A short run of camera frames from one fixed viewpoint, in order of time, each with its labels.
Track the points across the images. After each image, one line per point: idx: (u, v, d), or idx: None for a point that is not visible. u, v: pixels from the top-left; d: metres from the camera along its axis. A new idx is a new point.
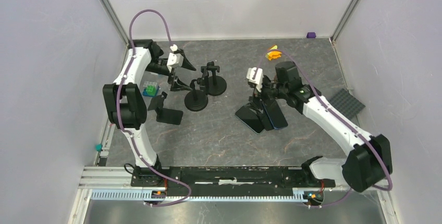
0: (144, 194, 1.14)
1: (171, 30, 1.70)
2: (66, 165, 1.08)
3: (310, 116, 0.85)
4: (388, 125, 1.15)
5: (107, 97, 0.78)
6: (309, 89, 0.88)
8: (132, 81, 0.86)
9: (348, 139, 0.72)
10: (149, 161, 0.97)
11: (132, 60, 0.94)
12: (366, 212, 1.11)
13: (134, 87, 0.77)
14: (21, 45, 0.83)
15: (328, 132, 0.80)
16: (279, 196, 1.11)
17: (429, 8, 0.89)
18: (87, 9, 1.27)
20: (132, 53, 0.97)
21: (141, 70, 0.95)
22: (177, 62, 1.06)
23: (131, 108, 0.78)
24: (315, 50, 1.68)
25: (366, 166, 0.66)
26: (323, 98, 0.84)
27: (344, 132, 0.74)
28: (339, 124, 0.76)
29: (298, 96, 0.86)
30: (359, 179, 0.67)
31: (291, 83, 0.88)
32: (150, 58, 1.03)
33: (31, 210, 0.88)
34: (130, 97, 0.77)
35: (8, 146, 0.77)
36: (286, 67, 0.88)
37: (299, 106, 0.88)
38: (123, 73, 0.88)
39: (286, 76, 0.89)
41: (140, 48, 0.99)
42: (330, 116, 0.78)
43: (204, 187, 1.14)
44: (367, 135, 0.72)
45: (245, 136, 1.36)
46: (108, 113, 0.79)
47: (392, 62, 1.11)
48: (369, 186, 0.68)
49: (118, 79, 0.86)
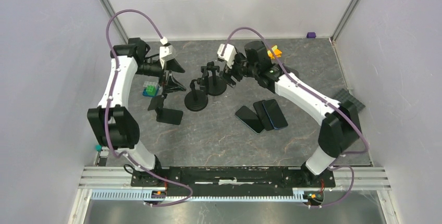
0: (144, 194, 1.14)
1: (171, 30, 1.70)
2: (66, 165, 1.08)
3: (283, 94, 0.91)
4: (388, 125, 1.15)
5: (95, 122, 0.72)
6: (278, 68, 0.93)
8: (119, 101, 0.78)
9: (319, 110, 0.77)
10: (148, 167, 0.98)
11: (117, 74, 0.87)
12: (366, 212, 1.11)
13: (122, 110, 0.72)
14: (21, 45, 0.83)
15: (301, 106, 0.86)
16: (279, 196, 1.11)
17: (429, 8, 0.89)
18: (86, 9, 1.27)
20: (114, 67, 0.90)
21: (128, 84, 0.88)
22: (171, 52, 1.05)
23: (122, 131, 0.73)
24: (315, 50, 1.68)
25: (339, 132, 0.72)
26: (292, 75, 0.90)
27: (315, 103, 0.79)
28: (309, 97, 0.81)
29: (269, 76, 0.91)
30: (336, 145, 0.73)
31: (261, 62, 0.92)
32: (135, 66, 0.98)
33: (31, 210, 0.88)
34: (119, 121, 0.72)
35: (9, 146, 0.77)
36: (256, 49, 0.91)
37: (271, 86, 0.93)
38: (109, 92, 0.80)
39: (256, 57, 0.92)
41: (123, 61, 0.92)
42: (301, 90, 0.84)
43: (204, 187, 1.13)
44: (335, 103, 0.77)
45: (245, 136, 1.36)
46: (97, 138, 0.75)
47: (392, 62, 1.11)
48: (344, 147, 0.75)
49: (102, 100, 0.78)
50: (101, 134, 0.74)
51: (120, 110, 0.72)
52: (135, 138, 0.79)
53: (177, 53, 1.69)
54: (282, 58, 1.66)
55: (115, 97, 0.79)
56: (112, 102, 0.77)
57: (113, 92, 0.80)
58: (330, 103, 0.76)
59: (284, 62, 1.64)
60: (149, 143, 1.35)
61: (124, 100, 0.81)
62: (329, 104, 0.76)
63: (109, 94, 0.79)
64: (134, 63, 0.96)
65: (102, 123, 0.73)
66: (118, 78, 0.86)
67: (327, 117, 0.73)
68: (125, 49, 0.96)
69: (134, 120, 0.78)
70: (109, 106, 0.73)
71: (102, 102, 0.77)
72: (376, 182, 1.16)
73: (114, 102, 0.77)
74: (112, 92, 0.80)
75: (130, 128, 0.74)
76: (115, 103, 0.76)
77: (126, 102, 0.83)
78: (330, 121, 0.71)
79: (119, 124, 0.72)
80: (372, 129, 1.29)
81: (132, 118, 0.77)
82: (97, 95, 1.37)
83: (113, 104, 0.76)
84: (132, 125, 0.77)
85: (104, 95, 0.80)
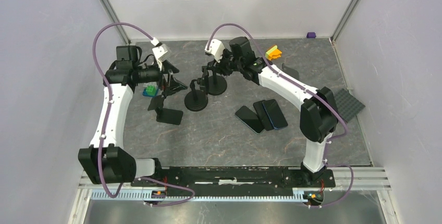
0: (144, 195, 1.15)
1: (171, 30, 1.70)
2: (66, 165, 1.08)
3: (266, 85, 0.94)
4: (388, 125, 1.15)
5: (87, 163, 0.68)
6: (261, 61, 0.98)
8: (113, 140, 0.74)
9: (298, 96, 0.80)
10: (148, 175, 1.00)
11: (110, 107, 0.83)
12: (366, 212, 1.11)
13: (117, 151, 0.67)
14: (21, 44, 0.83)
15: (283, 95, 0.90)
16: (279, 196, 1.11)
17: (429, 8, 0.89)
18: (86, 9, 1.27)
20: (108, 98, 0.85)
21: (123, 115, 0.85)
22: (166, 50, 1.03)
23: (116, 171, 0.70)
24: (315, 50, 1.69)
25: (317, 115, 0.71)
26: (274, 66, 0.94)
27: (294, 91, 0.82)
28: (289, 85, 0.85)
29: (253, 69, 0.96)
30: (315, 128, 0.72)
31: (245, 56, 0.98)
32: (131, 92, 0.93)
33: (31, 209, 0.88)
34: (112, 162, 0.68)
35: (9, 145, 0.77)
36: (239, 44, 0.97)
37: (255, 78, 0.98)
38: (101, 129, 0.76)
39: (241, 51, 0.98)
41: (117, 89, 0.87)
42: (282, 81, 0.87)
43: (205, 187, 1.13)
44: (314, 89, 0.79)
45: (245, 136, 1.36)
46: (90, 178, 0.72)
47: (392, 62, 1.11)
48: (323, 133, 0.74)
49: (95, 139, 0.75)
50: (95, 173, 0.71)
51: (114, 150, 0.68)
52: (129, 175, 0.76)
53: (177, 53, 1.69)
54: (282, 58, 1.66)
55: (108, 135, 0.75)
56: (105, 142, 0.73)
57: (106, 129, 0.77)
58: (308, 90, 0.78)
59: (284, 62, 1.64)
60: (150, 143, 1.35)
61: (118, 137, 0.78)
62: (307, 90, 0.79)
63: (101, 132, 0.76)
64: (129, 90, 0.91)
65: (95, 164, 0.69)
66: (112, 112, 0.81)
67: (306, 102, 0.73)
68: (118, 76, 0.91)
69: (127, 154, 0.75)
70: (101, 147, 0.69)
71: (95, 141, 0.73)
72: (376, 182, 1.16)
73: (107, 141, 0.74)
74: (105, 129, 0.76)
75: (124, 167, 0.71)
76: (108, 143, 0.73)
77: (120, 138, 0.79)
78: (309, 104, 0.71)
79: (112, 165, 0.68)
80: (372, 129, 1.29)
81: (125, 154, 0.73)
82: (97, 95, 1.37)
83: (107, 144, 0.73)
84: (126, 161, 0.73)
85: (96, 132, 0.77)
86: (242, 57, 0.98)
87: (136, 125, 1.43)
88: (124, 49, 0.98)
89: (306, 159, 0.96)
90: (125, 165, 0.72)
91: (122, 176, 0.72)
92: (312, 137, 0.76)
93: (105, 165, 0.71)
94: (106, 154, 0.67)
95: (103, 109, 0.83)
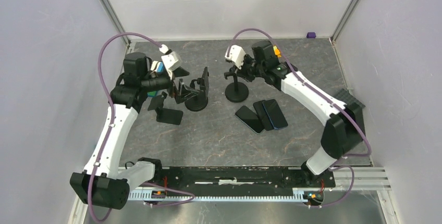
0: (144, 195, 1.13)
1: (171, 30, 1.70)
2: (66, 165, 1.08)
3: (289, 91, 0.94)
4: (388, 125, 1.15)
5: (77, 187, 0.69)
6: (285, 66, 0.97)
8: (106, 171, 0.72)
9: (324, 110, 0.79)
10: (147, 178, 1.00)
11: (110, 130, 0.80)
12: (365, 212, 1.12)
13: (108, 182, 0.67)
14: (21, 44, 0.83)
15: (305, 104, 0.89)
16: (279, 196, 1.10)
17: (429, 8, 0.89)
18: (87, 9, 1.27)
20: (109, 121, 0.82)
21: (122, 140, 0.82)
22: (177, 60, 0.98)
23: (105, 200, 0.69)
24: (315, 50, 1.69)
25: (343, 133, 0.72)
26: (299, 74, 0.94)
27: (320, 103, 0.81)
28: (314, 97, 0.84)
29: (276, 74, 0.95)
30: (338, 143, 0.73)
31: (268, 60, 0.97)
32: (135, 113, 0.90)
33: (31, 209, 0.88)
34: (102, 191, 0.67)
35: (9, 145, 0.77)
36: (261, 46, 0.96)
37: (277, 83, 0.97)
38: (97, 156, 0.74)
39: (263, 54, 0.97)
41: (120, 111, 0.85)
42: (307, 90, 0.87)
43: (205, 187, 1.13)
44: (341, 104, 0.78)
45: (245, 136, 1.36)
46: (81, 200, 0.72)
47: (392, 62, 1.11)
48: (345, 149, 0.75)
49: (89, 164, 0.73)
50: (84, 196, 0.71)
51: (105, 180, 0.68)
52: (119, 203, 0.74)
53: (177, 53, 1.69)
54: (282, 58, 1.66)
55: (103, 162, 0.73)
56: (98, 170, 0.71)
57: (101, 156, 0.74)
58: (335, 104, 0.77)
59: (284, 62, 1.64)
60: (150, 143, 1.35)
61: (113, 165, 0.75)
62: (334, 104, 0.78)
63: (97, 158, 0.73)
64: (133, 113, 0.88)
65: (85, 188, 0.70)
66: (111, 137, 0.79)
67: (332, 116, 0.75)
68: (124, 95, 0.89)
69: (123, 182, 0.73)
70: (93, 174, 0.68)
71: (89, 167, 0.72)
72: (376, 182, 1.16)
73: (100, 170, 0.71)
74: (100, 156, 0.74)
75: (114, 196, 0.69)
76: (100, 172, 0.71)
77: (115, 165, 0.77)
78: (334, 120, 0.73)
79: (101, 193, 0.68)
80: (372, 130, 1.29)
81: (120, 183, 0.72)
82: (97, 95, 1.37)
83: (99, 173, 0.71)
84: (121, 189, 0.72)
85: (92, 157, 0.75)
86: (265, 61, 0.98)
87: (136, 125, 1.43)
88: (131, 63, 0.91)
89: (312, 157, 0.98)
90: (117, 194, 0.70)
91: (111, 204, 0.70)
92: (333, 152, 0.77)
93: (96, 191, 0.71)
94: (98, 183, 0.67)
95: (103, 132, 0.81)
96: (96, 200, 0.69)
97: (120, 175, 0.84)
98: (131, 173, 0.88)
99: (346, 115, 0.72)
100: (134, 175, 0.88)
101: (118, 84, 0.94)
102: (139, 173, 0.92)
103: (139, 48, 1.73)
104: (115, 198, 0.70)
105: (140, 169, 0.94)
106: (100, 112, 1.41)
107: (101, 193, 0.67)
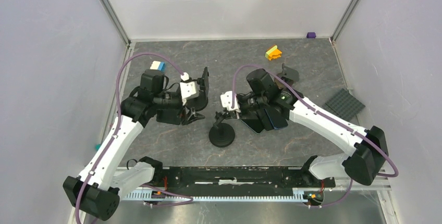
0: (144, 195, 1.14)
1: (171, 30, 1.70)
2: (66, 165, 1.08)
3: (298, 121, 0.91)
4: (387, 125, 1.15)
5: (68, 193, 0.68)
6: (289, 93, 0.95)
8: (99, 181, 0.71)
9: (347, 139, 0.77)
10: (146, 181, 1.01)
11: (111, 140, 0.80)
12: (365, 212, 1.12)
13: (96, 194, 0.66)
14: (21, 45, 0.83)
15: (320, 133, 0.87)
16: (279, 196, 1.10)
17: (429, 8, 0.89)
18: (87, 9, 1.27)
20: (113, 132, 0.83)
21: (122, 152, 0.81)
22: (195, 92, 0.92)
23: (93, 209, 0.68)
24: (315, 50, 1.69)
25: (371, 163, 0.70)
26: (306, 100, 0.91)
27: (340, 133, 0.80)
28: (333, 126, 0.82)
29: (280, 103, 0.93)
30: (369, 175, 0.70)
31: (268, 90, 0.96)
32: (140, 127, 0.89)
33: (31, 209, 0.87)
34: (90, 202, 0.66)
35: (8, 145, 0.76)
36: (258, 78, 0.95)
37: (284, 112, 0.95)
38: (94, 164, 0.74)
39: (261, 85, 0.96)
41: (125, 123, 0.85)
42: (323, 119, 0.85)
43: (204, 187, 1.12)
44: (363, 131, 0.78)
45: (245, 136, 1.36)
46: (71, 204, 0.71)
47: (392, 62, 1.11)
48: (374, 177, 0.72)
49: (85, 171, 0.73)
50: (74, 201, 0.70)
51: (95, 191, 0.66)
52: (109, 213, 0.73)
53: (177, 53, 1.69)
54: (282, 58, 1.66)
55: (98, 172, 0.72)
56: (91, 179, 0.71)
57: (98, 165, 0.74)
58: (357, 133, 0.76)
59: (284, 62, 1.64)
60: (150, 143, 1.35)
61: (108, 176, 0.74)
62: (356, 133, 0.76)
63: (93, 166, 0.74)
64: (138, 127, 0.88)
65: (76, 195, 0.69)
66: (111, 148, 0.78)
67: (358, 147, 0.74)
68: (134, 107, 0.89)
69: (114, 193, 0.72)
70: (85, 183, 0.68)
71: (83, 173, 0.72)
72: (376, 182, 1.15)
73: (94, 178, 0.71)
74: (97, 164, 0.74)
75: (102, 208, 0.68)
76: (93, 182, 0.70)
77: (111, 176, 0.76)
78: (361, 152, 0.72)
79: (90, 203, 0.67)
80: None
81: (111, 195, 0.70)
82: (97, 95, 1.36)
83: (91, 182, 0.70)
84: (110, 201, 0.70)
85: (89, 163, 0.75)
86: (266, 91, 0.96)
87: None
88: (146, 79, 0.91)
89: (319, 161, 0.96)
90: (105, 206, 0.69)
91: (97, 214, 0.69)
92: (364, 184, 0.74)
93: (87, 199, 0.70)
94: (88, 192, 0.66)
95: (105, 140, 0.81)
96: (84, 207, 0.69)
97: (114, 184, 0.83)
98: (125, 180, 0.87)
99: (371, 143, 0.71)
100: (127, 181, 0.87)
101: (131, 95, 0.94)
102: (133, 178, 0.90)
103: (139, 48, 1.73)
104: (102, 210, 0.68)
105: (138, 174, 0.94)
106: (100, 112, 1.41)
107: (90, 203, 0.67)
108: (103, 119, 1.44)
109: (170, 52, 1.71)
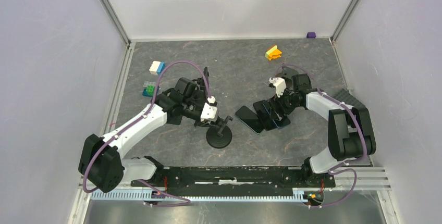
0: (144, 194, 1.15)
1: (170, 30, 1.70)
2: (66, 165, 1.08)
3: (311, 105, 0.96)
4: (387, 124, 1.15)
5: (86, 149, 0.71)
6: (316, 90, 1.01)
8: (118, 145, 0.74)
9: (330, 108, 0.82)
10: (144, 177, 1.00)
11: (140, 117, 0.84)
12: (365, 212, 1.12)
13: (113, 154, 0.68)
14: (22, 46, 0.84)
15: (321, 113, 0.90)
16: (279, 196, 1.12)
17: (429, 9, 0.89)
18: (87, 9, 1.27)
20: (144, 111, 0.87)
21: (143, 134, 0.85)
22: (212, 117, 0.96)
23: (101, 173, 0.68)
24: (315, 50, 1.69)
25: (344, 128, 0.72)
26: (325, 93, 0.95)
27: (330, 104, 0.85)
28: (327, 101, 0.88)
29: (303, 91, 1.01)
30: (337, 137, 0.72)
31: (301, 86, 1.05)
32: (164, 121, 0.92)
33: (29, 210, 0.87)
34: (103, 163, 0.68)
35: (9, 146, 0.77)
36: (297, 75, 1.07)
37: (304, 102, 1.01)
38: (119, 132, 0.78)
39: (296, 81, 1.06)
41: (156, 109, 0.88)
42: (325, 100, 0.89)
43: (204, 187, 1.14)
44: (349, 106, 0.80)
45: (245, 136, 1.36)
46: (79, 165, 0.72)
47: (392, 62, 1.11)
48: (346, 152, 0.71)
49: (109, 134, 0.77)
50: (86, 162, 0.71)
51: (112, 154, 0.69)
52: (109, 186, 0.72)
53: (178, 53, 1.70)
54: (282, 58, 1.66)
55: (120, 138, 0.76)
56: (113, 142, 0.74)
57: (122, 134, 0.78)
58: (342, 104, 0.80)
59: (284, 62, 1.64)
60: (150, 143, 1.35)
61: (125, 148, 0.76)
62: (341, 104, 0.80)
63: (118, 133, 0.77)
64: (163, 119, 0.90)
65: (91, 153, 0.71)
66: (136, 124, 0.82)
67: (335, 109, 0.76)
68: (165, 104, 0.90)
69: (121, 166, 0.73)
70: (107, 144, 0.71)
71: (108, 136, 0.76)
72: (376, 181, 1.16)
73: (114, 143, 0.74)
74: (121, 132, 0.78)
75: (109, 175, 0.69)
76: (113, 145, 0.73)
77: (128, 148, 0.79)
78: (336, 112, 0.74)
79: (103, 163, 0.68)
80: None
81: (120, 164, 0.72)
82: (96, 95, 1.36)
83: (112, 145, 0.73)
84: (115, 172, 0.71)
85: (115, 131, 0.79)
86: (297, 87, 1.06)
87: None
88: (184, 83, 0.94)
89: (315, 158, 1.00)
90: (111, 175, 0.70)
91: (100, 182, 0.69)
92: (333, 155, 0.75)
93: (98, 161, 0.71)
94: (106, 151, 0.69)
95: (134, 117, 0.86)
96: (92, 171, 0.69)
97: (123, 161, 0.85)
98: (132, 165, 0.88)
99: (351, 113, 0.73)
100: (132, 166, 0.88)
101: (164, 92, 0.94)
102: (137, 169, 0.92)
103: (139, 48, 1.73)
104: (108, 177, 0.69)
105: (142, 166, 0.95)
106: (101, 113, 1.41)
107: (101, 165, 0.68)
108: (103, 119, 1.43)
109: (170, 51, 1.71)
